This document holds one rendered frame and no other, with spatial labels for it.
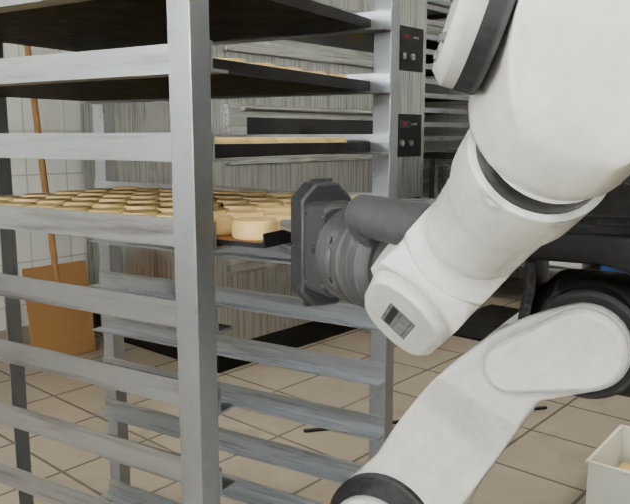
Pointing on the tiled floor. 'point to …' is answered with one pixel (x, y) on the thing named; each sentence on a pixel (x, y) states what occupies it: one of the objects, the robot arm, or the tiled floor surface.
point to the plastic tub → (621, 468)
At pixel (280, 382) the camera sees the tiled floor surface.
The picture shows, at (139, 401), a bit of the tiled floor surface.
